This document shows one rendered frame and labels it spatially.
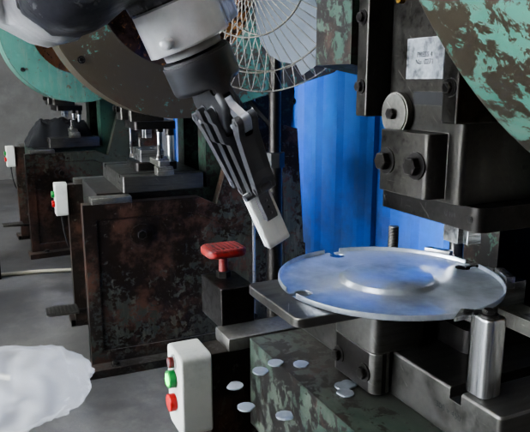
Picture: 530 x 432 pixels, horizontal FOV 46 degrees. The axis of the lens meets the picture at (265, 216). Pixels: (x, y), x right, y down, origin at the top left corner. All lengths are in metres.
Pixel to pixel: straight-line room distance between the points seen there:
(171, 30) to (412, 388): 0.50
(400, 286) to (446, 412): 0.16
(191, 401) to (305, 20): 0.92
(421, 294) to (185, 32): 0.41
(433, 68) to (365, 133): 2.26
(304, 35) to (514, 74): 1.14
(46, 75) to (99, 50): 1.72
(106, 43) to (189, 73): 1.37
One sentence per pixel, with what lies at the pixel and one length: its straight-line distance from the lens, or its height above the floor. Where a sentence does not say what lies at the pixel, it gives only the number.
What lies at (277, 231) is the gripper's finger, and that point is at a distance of 0.73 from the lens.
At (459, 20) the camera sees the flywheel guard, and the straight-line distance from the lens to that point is 0.43.
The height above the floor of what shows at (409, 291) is 0.79.
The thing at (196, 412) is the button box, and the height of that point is 0.53.
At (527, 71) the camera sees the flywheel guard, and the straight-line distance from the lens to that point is 0.43.
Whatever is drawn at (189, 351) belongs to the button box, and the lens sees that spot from 0.99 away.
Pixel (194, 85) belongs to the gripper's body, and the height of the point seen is 1.03.
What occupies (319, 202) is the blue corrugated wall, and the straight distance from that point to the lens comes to 3.46.
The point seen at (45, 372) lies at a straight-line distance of 2.08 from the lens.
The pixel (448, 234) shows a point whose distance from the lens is 0.89.
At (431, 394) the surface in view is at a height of 0.68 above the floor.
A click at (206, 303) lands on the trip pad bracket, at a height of 0.66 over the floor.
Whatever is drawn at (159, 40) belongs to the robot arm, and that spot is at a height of 1.08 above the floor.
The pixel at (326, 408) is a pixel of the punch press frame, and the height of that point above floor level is 0.64.
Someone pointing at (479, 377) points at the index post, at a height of 0.73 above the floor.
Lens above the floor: 1.04
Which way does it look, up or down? 12 degrees down
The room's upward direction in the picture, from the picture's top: straight up
